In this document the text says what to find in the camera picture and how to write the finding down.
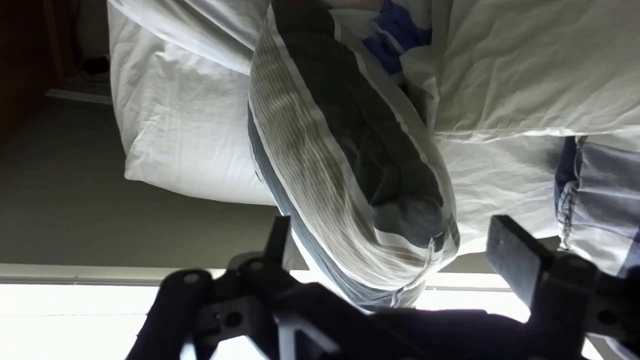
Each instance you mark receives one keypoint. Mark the large beige dark-striped pillow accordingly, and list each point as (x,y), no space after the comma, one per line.
(353,166)

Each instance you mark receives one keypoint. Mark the blue plaid pillow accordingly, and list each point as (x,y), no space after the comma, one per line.
(601,206)

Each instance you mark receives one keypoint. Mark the plain white pillow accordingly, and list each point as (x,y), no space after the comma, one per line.
(532,66)

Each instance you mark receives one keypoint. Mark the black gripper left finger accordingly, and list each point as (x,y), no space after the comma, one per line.
(201,312)

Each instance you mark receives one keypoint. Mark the blue and white striped cloth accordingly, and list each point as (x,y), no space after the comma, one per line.
(401,31)

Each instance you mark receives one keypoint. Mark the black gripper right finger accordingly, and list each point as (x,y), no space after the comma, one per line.
(526,261)

